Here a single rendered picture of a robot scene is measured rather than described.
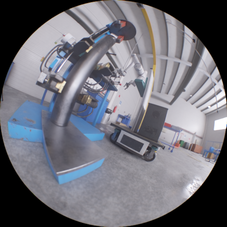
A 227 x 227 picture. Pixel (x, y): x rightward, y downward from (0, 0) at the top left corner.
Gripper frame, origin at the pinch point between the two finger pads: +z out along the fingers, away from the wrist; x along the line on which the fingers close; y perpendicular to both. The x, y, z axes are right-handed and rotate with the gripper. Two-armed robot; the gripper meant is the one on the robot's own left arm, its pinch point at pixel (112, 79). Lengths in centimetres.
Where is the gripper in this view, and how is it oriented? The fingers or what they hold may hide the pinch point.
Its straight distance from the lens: 162.2
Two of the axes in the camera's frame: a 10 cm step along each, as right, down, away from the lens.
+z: -3.9, 9.2, -0.5
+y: 4.2, 2.2, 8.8
